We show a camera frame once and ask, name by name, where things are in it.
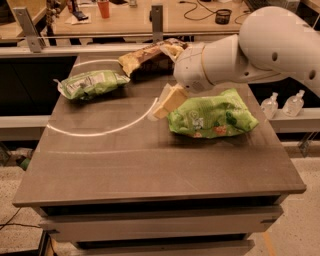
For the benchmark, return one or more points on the clear sanitizer bottle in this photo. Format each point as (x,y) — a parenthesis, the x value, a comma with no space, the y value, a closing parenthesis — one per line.
(270,105)
(294,104)

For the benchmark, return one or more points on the orange plastic cup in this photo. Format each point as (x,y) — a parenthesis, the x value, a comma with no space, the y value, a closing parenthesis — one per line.
(103,6)

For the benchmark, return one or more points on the middle metal bracket post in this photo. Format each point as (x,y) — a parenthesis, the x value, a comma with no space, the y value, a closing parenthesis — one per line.
(156,17)

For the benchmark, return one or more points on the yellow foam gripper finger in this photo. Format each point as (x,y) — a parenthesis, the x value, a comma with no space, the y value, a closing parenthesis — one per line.
(172,51)
(170,99)

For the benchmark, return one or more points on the metal bracket post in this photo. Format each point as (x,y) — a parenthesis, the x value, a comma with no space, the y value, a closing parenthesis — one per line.
(156,17)
(33,38)

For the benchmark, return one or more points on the left metal bracket post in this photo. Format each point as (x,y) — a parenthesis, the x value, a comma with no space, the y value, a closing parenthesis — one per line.
(33,38)

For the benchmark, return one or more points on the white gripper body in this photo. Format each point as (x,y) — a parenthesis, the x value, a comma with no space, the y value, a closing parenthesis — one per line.
(190,69)

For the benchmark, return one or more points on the table drawer front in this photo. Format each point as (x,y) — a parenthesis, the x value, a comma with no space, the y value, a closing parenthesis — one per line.
(161,224)

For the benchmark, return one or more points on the large light green chip bag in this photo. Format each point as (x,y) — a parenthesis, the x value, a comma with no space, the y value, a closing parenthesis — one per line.
(224,115)

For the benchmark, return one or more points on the brown yellow chip bag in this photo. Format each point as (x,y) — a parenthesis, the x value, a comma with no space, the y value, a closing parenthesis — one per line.
(134,60)

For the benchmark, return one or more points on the black mesh pen cup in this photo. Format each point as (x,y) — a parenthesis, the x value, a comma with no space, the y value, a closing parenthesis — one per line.
(223,16)

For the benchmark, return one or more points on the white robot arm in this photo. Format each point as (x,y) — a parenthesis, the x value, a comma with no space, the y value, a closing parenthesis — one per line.
(272,44)

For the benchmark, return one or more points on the green jalapeno chip bag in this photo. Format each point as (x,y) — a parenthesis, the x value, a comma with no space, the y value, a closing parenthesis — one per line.
(88,85)

